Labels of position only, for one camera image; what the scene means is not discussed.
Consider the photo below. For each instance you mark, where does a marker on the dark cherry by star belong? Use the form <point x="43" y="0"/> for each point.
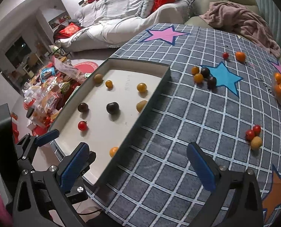
<point x="205" y="72"/>

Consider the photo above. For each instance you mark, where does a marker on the dark round cherry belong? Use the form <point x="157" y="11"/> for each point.
<point x="83" y="107"/>

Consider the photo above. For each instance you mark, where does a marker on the grey checked star tablecloth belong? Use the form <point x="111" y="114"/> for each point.
<point x="155" y="185"/>

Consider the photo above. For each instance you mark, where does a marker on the yellow longan near tomatoes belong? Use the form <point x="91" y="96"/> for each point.
<point x="256" y="143"/>

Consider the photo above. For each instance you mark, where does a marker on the dark cherry lower cluster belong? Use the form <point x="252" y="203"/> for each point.
<point x="211" y="82"/>

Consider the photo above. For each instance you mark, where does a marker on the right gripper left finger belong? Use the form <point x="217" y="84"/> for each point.
<point x="29" y="208"/>

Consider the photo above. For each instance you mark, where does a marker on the orange kumquat far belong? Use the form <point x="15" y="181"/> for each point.
<point x="240" y="56"/>

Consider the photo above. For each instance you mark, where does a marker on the dark heart-shaped cherry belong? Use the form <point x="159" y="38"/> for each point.
<point x="112" y="108"/>

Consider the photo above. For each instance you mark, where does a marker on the orange kumquat by star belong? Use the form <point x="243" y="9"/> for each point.
<point x="195" y="70"/>

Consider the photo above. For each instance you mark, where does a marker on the pile of snack bags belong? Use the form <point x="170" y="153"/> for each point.
<point x="47" y="92"/>

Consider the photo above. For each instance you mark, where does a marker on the orange kumquat lower cluster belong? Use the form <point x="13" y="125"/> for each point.
<point x="198" y="78"/>

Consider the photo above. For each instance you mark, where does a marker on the orange kumquat in tray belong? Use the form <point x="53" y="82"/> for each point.
<point x="142" y="87"/>

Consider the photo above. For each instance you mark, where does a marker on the brown longan far corner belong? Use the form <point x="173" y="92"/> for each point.
<point x="98" y="78"/>

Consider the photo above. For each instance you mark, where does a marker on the white covered sofa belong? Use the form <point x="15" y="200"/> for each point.
<point x="111" y="23"/>

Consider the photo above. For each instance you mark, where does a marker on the orange kumquat tray edge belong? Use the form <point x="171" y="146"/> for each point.
<point x="113" y="151"/>

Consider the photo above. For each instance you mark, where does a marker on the red cushion on sofa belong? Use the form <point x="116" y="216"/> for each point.
<point x="69" y="30"/>

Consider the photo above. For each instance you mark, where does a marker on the red round floor mat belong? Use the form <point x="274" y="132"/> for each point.
<point x="86" y="67"/>

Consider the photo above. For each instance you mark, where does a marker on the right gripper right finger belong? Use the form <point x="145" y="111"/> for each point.
<point x="246" y="205"/>

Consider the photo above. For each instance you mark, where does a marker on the pink crumpled blanket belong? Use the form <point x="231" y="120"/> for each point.
<point x="233" y="17"/>

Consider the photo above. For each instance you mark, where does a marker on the white shallow tray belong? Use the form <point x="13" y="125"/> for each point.
<point x="105" y="130"/>

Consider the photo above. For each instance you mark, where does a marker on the tan longan in tray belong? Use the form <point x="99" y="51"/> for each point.
<point x="141" y="105"/>

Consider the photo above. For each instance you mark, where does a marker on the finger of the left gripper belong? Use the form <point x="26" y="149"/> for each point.
<point x="27" y="146"/>

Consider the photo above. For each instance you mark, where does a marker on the small orange kumquat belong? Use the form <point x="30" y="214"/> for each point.
<point x="109" y="84"/>

